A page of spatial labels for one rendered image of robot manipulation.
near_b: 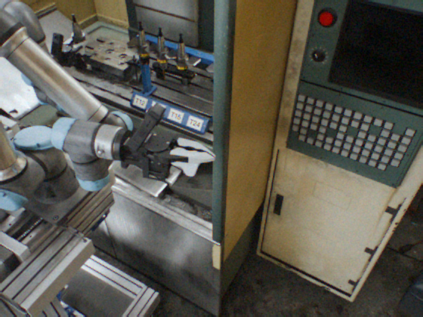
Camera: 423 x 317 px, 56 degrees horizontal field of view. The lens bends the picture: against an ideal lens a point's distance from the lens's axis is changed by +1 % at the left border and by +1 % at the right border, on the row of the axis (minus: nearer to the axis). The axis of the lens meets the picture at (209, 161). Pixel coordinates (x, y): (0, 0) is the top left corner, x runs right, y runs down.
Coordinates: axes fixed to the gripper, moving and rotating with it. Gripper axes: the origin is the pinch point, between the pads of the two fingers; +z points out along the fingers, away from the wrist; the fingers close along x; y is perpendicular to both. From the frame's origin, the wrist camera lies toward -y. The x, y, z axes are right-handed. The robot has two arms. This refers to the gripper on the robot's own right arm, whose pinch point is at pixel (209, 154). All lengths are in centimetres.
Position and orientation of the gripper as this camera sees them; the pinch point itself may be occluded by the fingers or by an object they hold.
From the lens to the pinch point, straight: 81.0
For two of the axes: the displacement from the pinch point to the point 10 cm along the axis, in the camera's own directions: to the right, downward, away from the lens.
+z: 9.6, 1.9, -1.8
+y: -0.4, 7.9, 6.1
